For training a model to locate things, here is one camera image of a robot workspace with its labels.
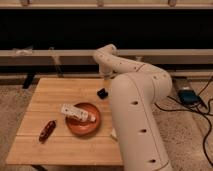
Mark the black eraser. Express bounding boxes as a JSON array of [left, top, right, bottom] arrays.
[[97, 88, 108, 99]]

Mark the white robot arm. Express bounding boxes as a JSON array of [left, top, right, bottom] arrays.
[[93, 44, 173, 171]]

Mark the white sponge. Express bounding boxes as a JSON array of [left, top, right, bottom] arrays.
[[110, 128, 117, 140]]

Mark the white tube on plate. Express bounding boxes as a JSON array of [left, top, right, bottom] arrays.
[[61, 104, 96, 122]]

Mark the orange round plate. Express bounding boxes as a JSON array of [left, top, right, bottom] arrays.
[[61, 103, 101, 136]]

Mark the dark red snack bar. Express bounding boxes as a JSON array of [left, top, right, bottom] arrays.
[[39, 120, 56, 143]]

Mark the blue power box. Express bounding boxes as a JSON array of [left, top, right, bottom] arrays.
[[178, 89, 199, 105]]

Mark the black floor cable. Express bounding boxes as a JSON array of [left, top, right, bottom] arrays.
[[153, 75, 213, 168]]

